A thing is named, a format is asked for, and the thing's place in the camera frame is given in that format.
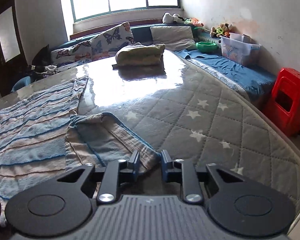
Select brown plush toys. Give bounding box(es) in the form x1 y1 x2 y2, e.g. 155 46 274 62
210 23 233 38

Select black bag on bench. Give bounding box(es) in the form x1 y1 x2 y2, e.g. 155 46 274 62
26 45 57 82

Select dark wooden door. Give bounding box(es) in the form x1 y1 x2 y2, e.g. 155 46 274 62
0 0 27 96

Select white plush toy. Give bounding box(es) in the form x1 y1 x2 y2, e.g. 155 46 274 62
162 12 184 24

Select green plastic basin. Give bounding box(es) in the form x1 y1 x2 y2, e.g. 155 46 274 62
196 41 218 54

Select red plastic stool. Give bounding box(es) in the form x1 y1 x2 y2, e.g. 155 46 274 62
262 68 300 137

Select folded yellow green blanket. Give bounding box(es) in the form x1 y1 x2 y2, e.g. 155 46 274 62
112 43 166 69

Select butterfly print pillow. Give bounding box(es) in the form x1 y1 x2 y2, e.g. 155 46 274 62
89 22 135 61
51 41 92 67

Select blue bench cover cloth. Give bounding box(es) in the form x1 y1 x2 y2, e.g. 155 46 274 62
175 49 276 102

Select grey star quilted table cover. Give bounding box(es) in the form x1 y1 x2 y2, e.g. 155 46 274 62
0 51 300 212

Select grey plain pillow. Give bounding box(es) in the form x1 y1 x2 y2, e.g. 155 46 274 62
150 26 196 51

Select striped blue beige shirt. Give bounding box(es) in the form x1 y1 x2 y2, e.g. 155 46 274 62
0 76 159 225

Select clear plastic storage box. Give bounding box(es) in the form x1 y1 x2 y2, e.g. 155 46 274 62
221 33 261 66

